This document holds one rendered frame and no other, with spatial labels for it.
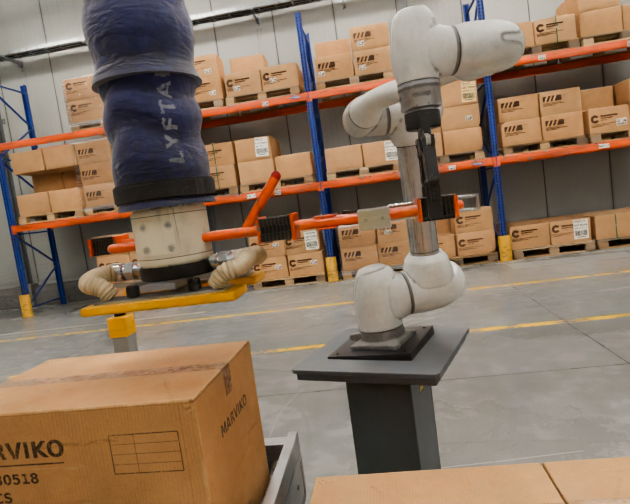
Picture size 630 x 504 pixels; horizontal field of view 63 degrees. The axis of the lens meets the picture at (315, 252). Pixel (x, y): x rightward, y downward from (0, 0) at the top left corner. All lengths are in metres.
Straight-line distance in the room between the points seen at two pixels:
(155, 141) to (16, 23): 11.07
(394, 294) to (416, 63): 0.86
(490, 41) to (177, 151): 0.69
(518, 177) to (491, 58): 8.65
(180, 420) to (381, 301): 0.88
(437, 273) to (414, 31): 0.89
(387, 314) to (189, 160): 0.90
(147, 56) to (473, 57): 0.67
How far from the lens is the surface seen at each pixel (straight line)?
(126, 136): 1.16
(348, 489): 1.46
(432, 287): 1.78
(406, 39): 1.14
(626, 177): 10.42
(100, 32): 1.21
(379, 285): 1.73
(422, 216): 1.11
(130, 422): 1.12
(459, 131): 8.34
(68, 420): 1.19
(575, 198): 10.10
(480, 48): 1.18
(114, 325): 1.86
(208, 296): 1.07
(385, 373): 1.61
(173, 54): 1.19
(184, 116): 1.16
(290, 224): 1.11
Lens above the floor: 1.29
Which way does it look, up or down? 5 degrees down
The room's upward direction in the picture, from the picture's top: 8 degrees counter-clockwise
